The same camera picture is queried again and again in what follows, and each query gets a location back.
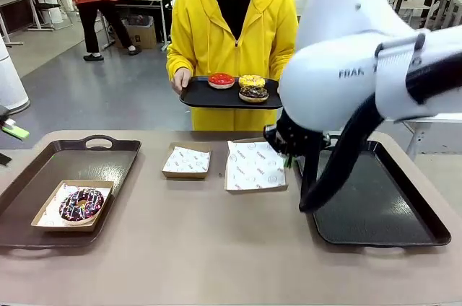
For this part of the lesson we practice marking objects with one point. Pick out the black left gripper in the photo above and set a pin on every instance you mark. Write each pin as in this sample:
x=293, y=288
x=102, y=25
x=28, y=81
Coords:
x=5, y=109

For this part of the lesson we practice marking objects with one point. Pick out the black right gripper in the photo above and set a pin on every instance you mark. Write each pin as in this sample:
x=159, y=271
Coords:
x=296, y=138

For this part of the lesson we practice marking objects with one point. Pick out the white printed paper liner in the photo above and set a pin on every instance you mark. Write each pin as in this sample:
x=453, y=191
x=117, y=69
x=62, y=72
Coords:
x=48, y=217
x=252, y=167
x=186, y=160

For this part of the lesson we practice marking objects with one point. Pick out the kraft paper food box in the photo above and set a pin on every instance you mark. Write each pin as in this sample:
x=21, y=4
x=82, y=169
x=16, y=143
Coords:
x=252, y=191
x=166, y=174
x=65, y=228

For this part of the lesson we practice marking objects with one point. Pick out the chocolate donut coloured sprinkles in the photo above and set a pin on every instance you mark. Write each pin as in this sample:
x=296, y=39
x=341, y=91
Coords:
x=253, y=95

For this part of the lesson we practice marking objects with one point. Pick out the yellow glazed donut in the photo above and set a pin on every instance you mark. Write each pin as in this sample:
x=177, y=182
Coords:
x=252, y=81

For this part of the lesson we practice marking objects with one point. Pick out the chocolate donut white stripes sprinkles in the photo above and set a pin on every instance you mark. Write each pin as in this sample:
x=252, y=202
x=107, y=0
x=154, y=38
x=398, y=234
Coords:
x=81, y=206

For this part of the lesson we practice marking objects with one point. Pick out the black serving tray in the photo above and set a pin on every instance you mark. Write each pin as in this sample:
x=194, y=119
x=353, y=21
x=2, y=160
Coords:
x=216, y=98

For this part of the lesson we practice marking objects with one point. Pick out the red glazed donut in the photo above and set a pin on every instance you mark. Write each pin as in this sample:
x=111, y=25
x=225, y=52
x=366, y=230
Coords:
x=221, y=79

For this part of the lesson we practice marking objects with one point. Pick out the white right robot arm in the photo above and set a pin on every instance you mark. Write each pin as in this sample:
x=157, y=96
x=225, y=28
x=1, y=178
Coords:
x=343, y=31

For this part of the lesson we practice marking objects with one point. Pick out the person's right forearm yellow sleeve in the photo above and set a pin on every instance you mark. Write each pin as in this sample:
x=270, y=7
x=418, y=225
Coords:
x=178, y=58

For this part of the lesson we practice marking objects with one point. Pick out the person's left forearm yellow sleeve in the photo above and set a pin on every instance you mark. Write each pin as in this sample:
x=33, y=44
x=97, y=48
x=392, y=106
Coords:
x=276, y=68

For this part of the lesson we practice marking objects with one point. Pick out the person's right hand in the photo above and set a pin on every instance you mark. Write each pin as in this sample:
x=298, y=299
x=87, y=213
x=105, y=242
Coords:
x=180, y=80

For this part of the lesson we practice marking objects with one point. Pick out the person in yellow hoodie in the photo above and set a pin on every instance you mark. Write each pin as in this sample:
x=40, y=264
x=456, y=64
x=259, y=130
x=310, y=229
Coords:
x=213, y=31

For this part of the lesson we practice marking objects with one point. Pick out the large white table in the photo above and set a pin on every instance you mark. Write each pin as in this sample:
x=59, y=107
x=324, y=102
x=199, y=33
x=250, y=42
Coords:
x=444, y=118

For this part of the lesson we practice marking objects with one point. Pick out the brown cardboard box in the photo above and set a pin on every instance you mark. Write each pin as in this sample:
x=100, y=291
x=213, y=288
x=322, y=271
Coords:
x=144, y=37

